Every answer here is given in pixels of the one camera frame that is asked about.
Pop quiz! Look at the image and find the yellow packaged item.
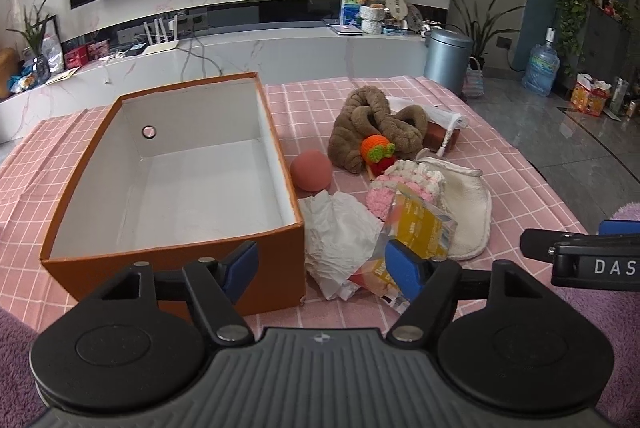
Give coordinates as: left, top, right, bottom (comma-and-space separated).
350, 188, 457, 313

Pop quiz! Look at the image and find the white bath mitt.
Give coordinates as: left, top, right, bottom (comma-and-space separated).
416, 151, 492, 262

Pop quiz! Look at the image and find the pink white knitted cloth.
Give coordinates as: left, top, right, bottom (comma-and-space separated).
364, 160, 445, 221

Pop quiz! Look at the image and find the pink round sponge puff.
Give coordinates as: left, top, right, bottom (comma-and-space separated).
290, 149, 332, 193

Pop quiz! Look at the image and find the orange knitted toy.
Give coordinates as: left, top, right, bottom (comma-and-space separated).
360, 134, 397, 180

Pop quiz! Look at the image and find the red brown sponge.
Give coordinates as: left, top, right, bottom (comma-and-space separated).
423, 121, 460, 156

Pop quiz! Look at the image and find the white mesh bag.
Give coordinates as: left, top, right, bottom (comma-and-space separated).
416, 104, 469, 158

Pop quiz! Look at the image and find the purple fluffy rug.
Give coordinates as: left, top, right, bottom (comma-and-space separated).
564, 201, 640, 424

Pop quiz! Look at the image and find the orange gift box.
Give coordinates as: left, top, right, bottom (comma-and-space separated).
570, 73, 611, 117

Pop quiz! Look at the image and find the blue water bottle jug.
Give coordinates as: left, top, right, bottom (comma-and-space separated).
522, 28, 560, 97

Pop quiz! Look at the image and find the woven checkered handbag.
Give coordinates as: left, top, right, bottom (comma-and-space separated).
462, 56, 485, 98

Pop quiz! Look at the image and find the grey metal trash bin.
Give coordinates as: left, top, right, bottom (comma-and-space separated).
424, 29, 473, 96

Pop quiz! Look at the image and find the green potted plant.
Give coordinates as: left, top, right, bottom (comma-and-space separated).
448, 0, 525, 68

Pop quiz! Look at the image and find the white wifi router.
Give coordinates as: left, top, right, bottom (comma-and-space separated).
142, 16, 179, 55

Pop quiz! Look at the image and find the hanging ivy plant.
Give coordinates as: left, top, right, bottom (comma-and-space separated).
555, 0, 595, 76

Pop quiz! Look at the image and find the white marble tv console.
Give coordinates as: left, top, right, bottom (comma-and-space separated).
1, 27, 427, 143

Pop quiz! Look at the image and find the teddy bear in white pot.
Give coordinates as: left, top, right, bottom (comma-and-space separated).
358, 0, 385, 34

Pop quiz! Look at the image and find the plant in glass vase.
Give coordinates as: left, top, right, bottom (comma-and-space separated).
8, 0, 51, 84

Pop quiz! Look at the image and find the golden vase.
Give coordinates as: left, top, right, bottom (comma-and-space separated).
0, 47, 20, 100

